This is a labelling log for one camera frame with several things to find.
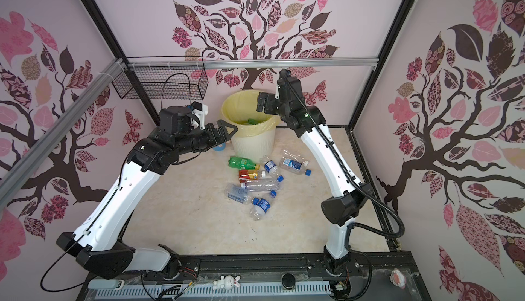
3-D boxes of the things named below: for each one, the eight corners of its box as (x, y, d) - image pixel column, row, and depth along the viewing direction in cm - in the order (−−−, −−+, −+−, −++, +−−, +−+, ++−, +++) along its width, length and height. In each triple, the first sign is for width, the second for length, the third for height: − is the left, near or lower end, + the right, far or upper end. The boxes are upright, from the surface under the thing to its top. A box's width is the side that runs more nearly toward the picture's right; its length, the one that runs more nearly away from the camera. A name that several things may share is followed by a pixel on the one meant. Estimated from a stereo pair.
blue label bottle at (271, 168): (274, 185, 97) (274, 180, 94) (260, 161, 106) (259, 156, 103) (283, 181, 98) (283, 176, 95) (268, 158, 107) (268, 153, 104)
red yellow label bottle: (238, 182, 97) (238, 179, 94) (239, 172, 100) (239, 169, 98) (265, 182, 97) (265, 179, 94) (265, 172, 100) (265, 169, 98)
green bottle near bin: (227, 167, 102) (226, 163, 99) (230, 159, 105) (229, 155, 102) (258, 173, 100) (257, 168, 97) (260, 165, 103) (260, 160, 100)
